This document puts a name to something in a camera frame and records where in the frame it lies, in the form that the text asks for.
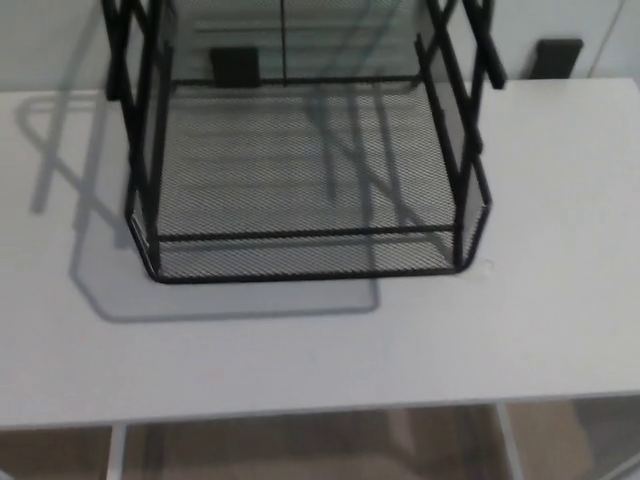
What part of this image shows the black mesh file tray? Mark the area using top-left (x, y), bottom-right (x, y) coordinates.
top-left (124, 0), bottom-right (494, 286)

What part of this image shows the black metal tray rack frame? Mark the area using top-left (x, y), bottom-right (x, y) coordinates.
top-left (99, 0), bottom-right (507, 281)

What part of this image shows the black wall bracket left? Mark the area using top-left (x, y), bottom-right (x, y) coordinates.
top-left (209, 46), bottom-right (260, 91)

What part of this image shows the black wall bracket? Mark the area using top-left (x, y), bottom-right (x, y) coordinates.
top-left (528, 38), bottom-right (585, 81)
top-left (209, 46), bottom-right (260, 91)

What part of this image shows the white metal desk leg frame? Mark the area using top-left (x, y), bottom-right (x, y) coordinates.
top-left (491, 406), bottom-right (527, 480)
top-left (106, 423), bottom-right (130, 480)

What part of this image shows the black wall bracket right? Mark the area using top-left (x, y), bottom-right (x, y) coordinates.
top-left (528, 38), bottom-right (585, 81)

